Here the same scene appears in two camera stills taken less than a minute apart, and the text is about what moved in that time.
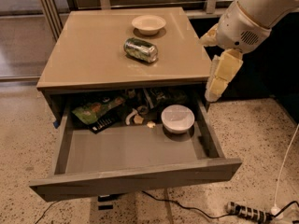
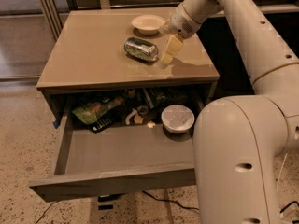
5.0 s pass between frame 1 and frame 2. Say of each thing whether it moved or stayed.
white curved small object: stayed
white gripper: moved
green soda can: stayed
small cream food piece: stayed
